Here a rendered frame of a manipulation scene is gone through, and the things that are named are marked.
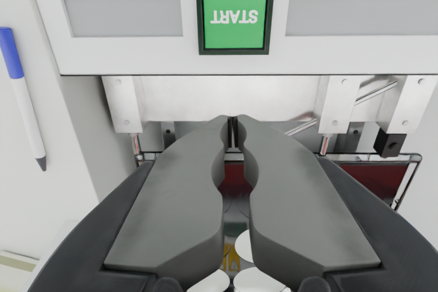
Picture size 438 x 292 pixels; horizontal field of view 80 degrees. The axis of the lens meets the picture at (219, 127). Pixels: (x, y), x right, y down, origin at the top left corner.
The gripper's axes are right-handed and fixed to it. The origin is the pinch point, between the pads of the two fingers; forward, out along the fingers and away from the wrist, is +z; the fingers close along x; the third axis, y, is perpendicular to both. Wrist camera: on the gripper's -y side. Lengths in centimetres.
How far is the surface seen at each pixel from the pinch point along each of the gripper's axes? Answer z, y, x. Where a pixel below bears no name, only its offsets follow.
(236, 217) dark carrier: 16.5, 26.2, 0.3
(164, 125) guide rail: 21.4, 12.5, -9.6
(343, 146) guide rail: 21.8, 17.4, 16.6
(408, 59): 10.4, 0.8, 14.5
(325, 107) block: 15.6, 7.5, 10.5
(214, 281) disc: 16.5, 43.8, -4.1
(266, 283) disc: 16.5, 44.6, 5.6
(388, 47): 10.4, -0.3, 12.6
